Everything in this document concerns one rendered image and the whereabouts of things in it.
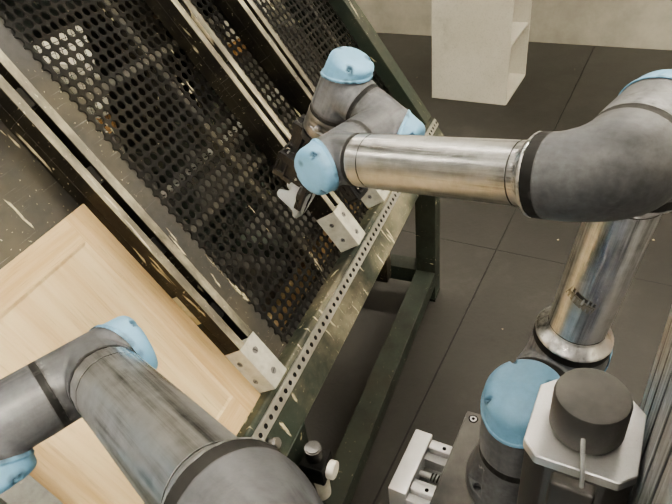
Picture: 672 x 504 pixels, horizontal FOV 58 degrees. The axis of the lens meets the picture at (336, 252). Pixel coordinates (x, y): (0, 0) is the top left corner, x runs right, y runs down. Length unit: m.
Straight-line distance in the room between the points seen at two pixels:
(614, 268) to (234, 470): 0.61
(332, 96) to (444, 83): 3.94
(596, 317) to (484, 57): 3.92
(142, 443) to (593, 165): 0.48
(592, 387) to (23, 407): 0.51
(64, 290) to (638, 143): 0.98
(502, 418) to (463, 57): 4.05
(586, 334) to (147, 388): 0.63
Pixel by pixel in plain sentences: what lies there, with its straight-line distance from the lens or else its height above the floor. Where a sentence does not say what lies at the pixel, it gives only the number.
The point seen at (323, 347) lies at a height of 0.85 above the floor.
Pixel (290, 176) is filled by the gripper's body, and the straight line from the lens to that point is 1.12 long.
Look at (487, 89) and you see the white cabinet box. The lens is 4.82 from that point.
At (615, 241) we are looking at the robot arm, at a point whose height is 1.49.
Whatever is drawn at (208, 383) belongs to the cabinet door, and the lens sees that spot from 1.36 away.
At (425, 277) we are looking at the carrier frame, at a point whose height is 0.18.
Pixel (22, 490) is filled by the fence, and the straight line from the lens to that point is 1.14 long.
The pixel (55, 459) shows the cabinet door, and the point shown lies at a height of 1.12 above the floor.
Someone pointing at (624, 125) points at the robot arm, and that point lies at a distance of 0.68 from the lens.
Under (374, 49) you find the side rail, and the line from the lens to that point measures 2.39.
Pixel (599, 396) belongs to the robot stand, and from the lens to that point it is 0.53.
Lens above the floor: 1.96
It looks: 37 degrees down
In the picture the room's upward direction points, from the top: 7 degrees counter-clockwise
